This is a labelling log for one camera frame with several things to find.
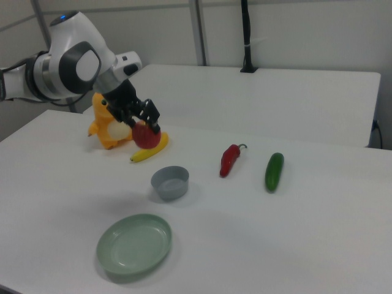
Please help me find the pale green plate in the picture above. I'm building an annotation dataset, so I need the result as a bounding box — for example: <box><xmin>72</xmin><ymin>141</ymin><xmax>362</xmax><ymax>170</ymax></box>
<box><xmin>96</xmin><ymin>213</ymin><xmax>173</xmax><ymax>275</ymax></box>

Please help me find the black pole with clamp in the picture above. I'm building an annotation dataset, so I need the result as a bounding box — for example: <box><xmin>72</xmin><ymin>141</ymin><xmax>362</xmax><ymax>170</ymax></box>
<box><xmin>239</xmin><ymin>0</ymin><xmax>260</xmax><ymax>74</ymax></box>

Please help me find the green cucumber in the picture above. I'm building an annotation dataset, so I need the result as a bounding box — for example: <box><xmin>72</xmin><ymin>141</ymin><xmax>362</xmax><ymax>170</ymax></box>
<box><xmin>264</xmin><ymin>152</ymin><xmax>285</xmax><ymax>194</ymax></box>

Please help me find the yellow banana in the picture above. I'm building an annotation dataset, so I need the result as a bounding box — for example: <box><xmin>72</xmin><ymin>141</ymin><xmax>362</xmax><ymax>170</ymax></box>
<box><xmin>129</xmin><ymin>132</ymin><xmax>170</xmax><ymax>164</ymax></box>

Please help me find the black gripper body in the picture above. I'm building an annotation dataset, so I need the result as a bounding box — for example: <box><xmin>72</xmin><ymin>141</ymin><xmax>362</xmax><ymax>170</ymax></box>
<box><xmin>100</xmin><ymin>78</ymin><xmax>143</xmax><ymax>121</ymax></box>

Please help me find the black cable at table edge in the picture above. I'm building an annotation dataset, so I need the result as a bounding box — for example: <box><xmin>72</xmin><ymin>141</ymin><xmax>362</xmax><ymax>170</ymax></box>
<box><xmin>371</xmin><ymin>119</ymin><xmax>384</xmax><ymax>149</ymax></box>

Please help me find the grey bowl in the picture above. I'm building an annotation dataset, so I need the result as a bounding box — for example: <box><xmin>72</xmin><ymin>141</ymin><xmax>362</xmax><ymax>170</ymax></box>
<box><xmin>150</xmin><ymin>165</ymin><xmax>190</xmax><ymax>202</ymax></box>

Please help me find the red chili pepper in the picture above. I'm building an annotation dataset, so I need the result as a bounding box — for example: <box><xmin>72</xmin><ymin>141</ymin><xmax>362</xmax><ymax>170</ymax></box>
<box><xmin>219</xmin><ymin>143</ymin><xmax>249</xmax><ymax>178</ymax></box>

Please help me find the orange dinosaur plush toy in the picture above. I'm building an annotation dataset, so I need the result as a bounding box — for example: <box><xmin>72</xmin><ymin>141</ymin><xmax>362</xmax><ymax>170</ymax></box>
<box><xmin>86</xmin><ymin>92</ymin><xmax>136</xmax><ymax>151</ymax></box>

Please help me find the white background table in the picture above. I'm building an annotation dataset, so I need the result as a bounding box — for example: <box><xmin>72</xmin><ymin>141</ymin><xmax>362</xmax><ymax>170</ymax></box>
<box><xmin>82</xmin><ymin>63</ymin><xmax>382</xmax><ymax>148</ymax></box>

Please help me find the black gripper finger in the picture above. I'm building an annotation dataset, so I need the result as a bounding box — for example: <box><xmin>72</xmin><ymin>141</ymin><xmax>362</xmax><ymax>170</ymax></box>
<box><xmin>110</xmin><ymin>105</ymin><xmax>137</xmax><ymax>130</ymax></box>
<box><xmin>137</xmin><ymin>98</ymin><xmax>161</xmax><ymax>135</ymax></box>

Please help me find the red apple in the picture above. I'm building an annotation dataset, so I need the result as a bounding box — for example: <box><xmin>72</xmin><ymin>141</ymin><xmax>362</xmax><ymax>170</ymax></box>
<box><xmin>131</xmin><ymin>119</ymin><xmax>162</xmax><ymax>151</ymax></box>

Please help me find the silver wall frame post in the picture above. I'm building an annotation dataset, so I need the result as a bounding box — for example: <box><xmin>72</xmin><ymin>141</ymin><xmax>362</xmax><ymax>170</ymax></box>
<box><xmin>187</xmin><ymin>0</ymin><xmax>211</xmax><ymax>67</ymax></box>

